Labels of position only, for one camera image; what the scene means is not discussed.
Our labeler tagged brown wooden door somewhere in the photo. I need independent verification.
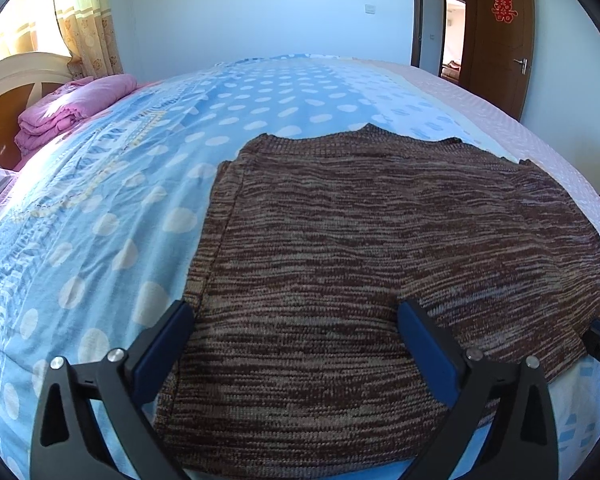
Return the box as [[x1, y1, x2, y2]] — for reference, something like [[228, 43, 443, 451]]
[[462, 0, 537, 122]]

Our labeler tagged polka-dot bed sheet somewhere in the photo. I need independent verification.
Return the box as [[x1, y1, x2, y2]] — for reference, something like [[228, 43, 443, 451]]
[[0, 52, 600, 480]]

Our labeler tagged cream wooden headboard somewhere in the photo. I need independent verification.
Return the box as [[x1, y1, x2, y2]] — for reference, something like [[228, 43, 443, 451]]
[[0, 51, 76, 171]]

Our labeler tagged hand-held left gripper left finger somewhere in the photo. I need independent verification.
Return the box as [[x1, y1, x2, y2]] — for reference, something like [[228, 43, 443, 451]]
[[30, 300, 196, 480]]

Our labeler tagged brown knit sweater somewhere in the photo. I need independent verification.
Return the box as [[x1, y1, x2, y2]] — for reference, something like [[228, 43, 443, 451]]
[[152, 122, 600, 473]]

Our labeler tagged narrow yellow floral curtain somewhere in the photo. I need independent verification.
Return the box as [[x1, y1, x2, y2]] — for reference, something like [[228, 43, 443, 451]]
[[50, 0, 126, 77]]

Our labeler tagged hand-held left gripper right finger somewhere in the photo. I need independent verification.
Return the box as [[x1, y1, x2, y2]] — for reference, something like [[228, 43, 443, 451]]
[[397, 300, 561, 480]]

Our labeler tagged brown door frame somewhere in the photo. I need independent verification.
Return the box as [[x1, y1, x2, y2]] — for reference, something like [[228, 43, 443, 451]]
[[411, 0, 478, 93]]

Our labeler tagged red paper door decoration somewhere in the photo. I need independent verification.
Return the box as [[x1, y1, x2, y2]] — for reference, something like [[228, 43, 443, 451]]
[[491, 0, 518, 23]]

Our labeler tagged pink folded blanket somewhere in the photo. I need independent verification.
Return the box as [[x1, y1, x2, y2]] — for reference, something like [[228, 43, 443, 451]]
[[14, 74, 138, 163]]

